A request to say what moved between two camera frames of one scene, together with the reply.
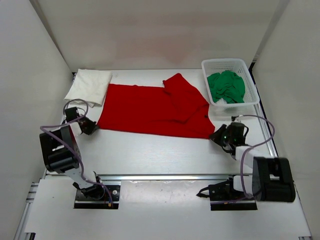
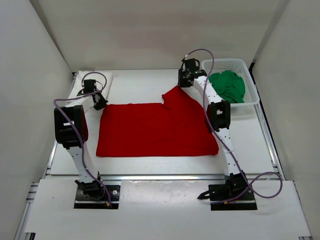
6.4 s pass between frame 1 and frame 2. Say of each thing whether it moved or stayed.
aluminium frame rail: stayed
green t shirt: stayed
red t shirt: moved
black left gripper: moved
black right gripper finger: moved
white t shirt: stayed
